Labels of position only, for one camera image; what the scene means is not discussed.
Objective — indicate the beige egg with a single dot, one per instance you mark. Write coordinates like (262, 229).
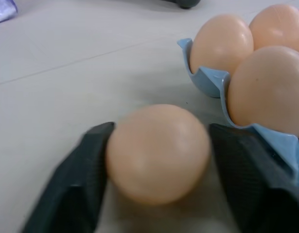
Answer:
(158, 155)
(268, 89)
(280, 26)
(219, 43)

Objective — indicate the light blue egg carton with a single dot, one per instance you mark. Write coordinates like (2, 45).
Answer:
(212, 82)

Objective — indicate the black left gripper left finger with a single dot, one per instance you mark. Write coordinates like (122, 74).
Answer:
(74, 184)

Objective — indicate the dark grey rounded object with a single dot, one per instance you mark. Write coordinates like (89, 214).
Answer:
(185, 3)

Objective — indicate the translucent purple plastic object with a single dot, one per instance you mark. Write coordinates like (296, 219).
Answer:
(3, 9)

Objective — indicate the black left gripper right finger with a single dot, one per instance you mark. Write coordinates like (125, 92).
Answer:
(256, 184)

